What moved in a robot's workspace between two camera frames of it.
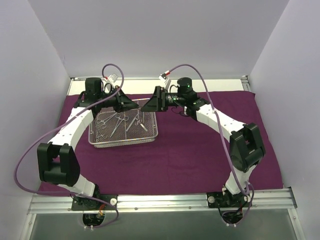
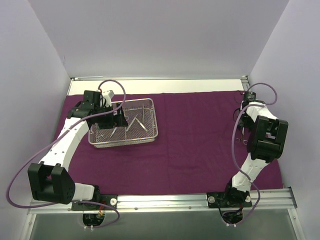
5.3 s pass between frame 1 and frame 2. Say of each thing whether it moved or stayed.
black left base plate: stayed
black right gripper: moved
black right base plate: stayed
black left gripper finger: moved
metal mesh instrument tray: stayed
